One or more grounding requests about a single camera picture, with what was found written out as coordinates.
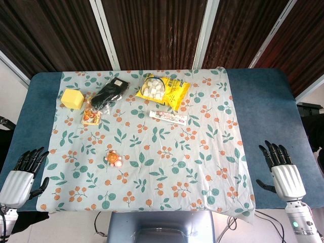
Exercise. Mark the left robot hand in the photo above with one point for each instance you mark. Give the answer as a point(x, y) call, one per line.
point(17, 181)

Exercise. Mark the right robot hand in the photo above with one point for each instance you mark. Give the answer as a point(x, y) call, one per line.
point(287, 181)

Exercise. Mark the small orange turtle toy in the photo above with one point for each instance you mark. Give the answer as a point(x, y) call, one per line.
point(113, 158)

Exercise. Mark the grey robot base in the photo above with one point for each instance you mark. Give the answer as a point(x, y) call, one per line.
point(160, 227)

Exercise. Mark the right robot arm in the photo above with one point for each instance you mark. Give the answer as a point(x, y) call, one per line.
point(302, 222)

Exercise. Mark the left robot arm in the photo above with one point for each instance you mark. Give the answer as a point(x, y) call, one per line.
point(5, 222)

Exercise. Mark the black equipment box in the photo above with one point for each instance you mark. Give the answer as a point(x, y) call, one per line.
point(310, 119)

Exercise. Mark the orange snack packet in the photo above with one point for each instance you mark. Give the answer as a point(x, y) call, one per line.
point(90, 115)

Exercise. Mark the yellow foam cube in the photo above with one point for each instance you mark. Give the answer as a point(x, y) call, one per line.
point(72, 98)

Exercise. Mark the floral patterned tablecloth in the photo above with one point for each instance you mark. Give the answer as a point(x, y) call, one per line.
point(162, 157)

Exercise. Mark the black item in plastic bag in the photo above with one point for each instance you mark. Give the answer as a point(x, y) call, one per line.
point(110, 92)

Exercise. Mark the white toothpaste tube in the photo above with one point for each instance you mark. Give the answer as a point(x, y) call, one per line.
point(168, 117)

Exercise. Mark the yellow bag of white cubes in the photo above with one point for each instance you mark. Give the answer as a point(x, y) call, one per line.
point(163, 92)

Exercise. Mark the dark brown curtain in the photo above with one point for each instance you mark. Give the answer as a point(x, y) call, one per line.
point(157, 33)

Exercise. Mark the white partition frame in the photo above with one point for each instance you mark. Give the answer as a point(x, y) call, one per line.
point(15, 71)
point(105, 34)
point(272, 34)
point(203, 34)

